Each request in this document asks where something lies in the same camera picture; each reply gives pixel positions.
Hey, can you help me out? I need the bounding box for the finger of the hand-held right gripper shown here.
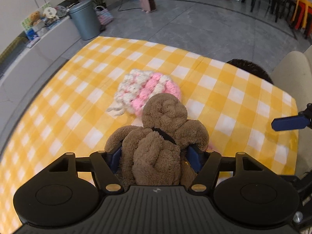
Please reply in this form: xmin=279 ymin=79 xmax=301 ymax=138
xmin=271 ymin=102 xmax=312 ymax=132
xmin=291 ymin=173 xmax=312 ymax=234

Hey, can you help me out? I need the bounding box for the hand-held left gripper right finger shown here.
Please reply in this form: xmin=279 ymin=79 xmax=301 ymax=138
xmin=186 ymin=144 xmax=262 ymax=193

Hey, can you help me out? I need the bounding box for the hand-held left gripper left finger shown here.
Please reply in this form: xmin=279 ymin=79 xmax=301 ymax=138
xmin=47 ymin=146 xmax=125 ymax=193

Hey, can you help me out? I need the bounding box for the brown plush toy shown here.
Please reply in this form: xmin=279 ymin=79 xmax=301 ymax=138
xmin=104 ymin=93 xmax=209 ymax=186

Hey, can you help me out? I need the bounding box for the yellow checkered cloth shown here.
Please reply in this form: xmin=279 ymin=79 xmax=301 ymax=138
xmin=0 ymin=36 xmax=299 ymax=234

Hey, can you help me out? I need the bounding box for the pink white crochet hat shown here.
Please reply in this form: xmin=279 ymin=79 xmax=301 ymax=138
xmin=106 ymin=69 xmax=182 ymax=117

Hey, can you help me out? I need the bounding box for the red plastic stool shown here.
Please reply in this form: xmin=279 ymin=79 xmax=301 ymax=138
xmin=296 ymin=4 xmax=312 ymax=39

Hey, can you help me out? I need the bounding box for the yellow plastic stool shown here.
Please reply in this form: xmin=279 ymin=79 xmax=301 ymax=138
xmin=291 ymin=0 xmax=308 ymax=30

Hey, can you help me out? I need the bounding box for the white marble bench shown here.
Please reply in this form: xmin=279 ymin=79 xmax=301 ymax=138
xmin=0 ymin=17 xmax=82 ymax=78

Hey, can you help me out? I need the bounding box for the pastel woven basket bag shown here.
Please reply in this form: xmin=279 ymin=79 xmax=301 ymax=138
xmin=95 ymin=5 xmax=114 ymax=26

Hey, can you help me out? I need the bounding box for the grey trash can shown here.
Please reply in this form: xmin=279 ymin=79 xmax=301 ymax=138
xmin=69 ymin=0 xmax=101 ymax=41

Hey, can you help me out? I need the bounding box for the pink space heater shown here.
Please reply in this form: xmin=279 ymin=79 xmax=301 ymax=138
xmin=139 ymin=0 xmax=158 ymax=13

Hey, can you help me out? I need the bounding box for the small teddy bear display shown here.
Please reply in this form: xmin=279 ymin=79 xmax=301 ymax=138
xmin=22 ymin=2 xmax=51 ymax=41

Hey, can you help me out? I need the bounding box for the small teddy bear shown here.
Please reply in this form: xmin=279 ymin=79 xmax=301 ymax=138
xmin=29 ymin=11 xmax=41 ymax=26

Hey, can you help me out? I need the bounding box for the black power cable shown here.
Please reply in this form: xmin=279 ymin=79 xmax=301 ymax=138
xmin=118 ymin=0 xmax=142 ymax=12

